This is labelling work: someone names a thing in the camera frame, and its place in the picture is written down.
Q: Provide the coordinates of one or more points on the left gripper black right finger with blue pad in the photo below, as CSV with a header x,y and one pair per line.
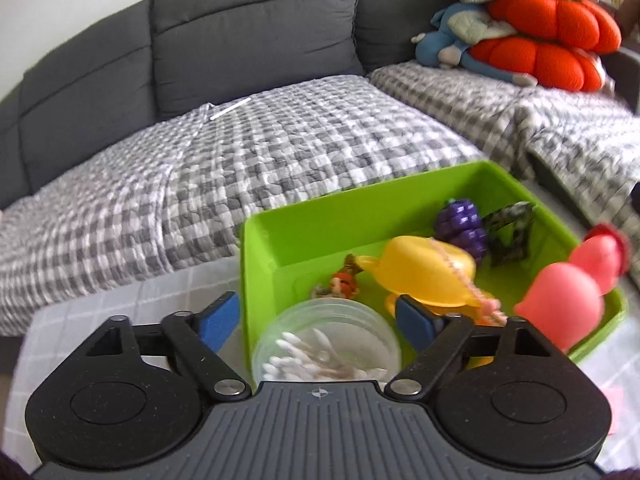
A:
x,y
439,341

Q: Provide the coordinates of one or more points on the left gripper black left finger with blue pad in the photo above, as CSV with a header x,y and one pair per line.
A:
x,y
196,339

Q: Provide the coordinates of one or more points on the clear cotton swab jar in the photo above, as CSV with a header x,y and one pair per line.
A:
x,y
326,340

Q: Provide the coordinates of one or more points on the pink toy bottle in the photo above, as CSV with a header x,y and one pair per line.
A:
x,y
565,302

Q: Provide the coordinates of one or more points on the yellow toy teapot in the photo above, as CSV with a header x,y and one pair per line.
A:
x,y
438,275

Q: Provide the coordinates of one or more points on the small orange figurine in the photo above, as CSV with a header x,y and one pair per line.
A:
x,y
343,283

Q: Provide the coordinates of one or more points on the purple toy grapes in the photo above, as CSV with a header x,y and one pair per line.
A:
x,y
459,224

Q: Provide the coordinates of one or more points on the green plastic storage box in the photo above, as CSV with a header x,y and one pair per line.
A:
x,y
285,252

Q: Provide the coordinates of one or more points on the grey checkered quilt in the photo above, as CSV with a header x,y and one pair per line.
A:
x,y
175,194

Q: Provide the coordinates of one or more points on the grey grid table cloth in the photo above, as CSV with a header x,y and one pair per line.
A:
x,y
57,330

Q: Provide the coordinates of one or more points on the dark grey sofa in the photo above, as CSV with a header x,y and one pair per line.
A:
x,y
159,59

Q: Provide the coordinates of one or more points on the blue plush monkey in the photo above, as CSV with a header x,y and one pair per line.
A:
x,y
457,28

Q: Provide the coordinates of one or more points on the orange pumpkin cushion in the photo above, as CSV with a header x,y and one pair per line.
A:
x,y
558,42

